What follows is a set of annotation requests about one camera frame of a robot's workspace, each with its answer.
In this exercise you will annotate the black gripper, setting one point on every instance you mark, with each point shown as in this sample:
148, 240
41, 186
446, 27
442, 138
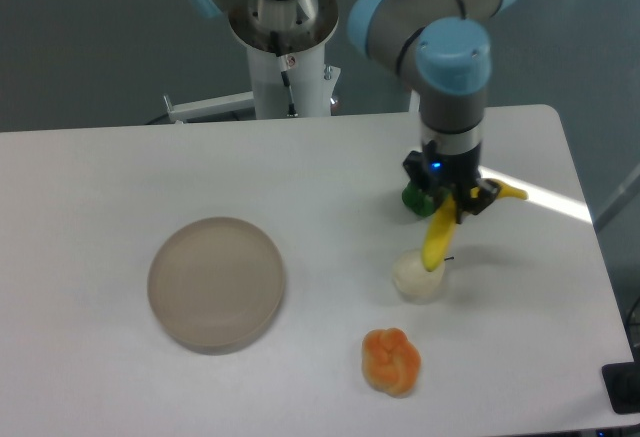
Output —
450, 161

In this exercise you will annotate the yellow banana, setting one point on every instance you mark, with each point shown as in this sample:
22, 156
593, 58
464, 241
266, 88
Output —
443, 224

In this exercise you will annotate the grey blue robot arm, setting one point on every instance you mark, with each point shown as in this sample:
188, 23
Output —
438, 48

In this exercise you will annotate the green bell pepper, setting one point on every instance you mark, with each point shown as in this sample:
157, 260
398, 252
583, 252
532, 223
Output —
423, 202

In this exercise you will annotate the white right base strut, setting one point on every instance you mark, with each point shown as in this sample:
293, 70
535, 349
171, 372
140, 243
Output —
414, 102

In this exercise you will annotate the white base strut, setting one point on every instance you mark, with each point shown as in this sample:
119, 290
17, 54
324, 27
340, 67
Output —
414, 102
212, 109

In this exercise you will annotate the white pear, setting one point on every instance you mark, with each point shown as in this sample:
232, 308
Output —
413, 282

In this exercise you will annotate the orange knotted bread roll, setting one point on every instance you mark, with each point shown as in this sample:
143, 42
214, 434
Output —
390, 362

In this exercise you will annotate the beige round plate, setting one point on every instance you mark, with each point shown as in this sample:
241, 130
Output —
215, 285

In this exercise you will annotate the black device at table edge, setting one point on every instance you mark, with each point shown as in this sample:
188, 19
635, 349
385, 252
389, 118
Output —
622, 385

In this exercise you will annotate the white left base strut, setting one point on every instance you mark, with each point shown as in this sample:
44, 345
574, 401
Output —
212, 109

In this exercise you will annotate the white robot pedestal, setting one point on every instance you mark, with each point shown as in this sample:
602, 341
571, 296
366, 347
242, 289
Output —
285, 43

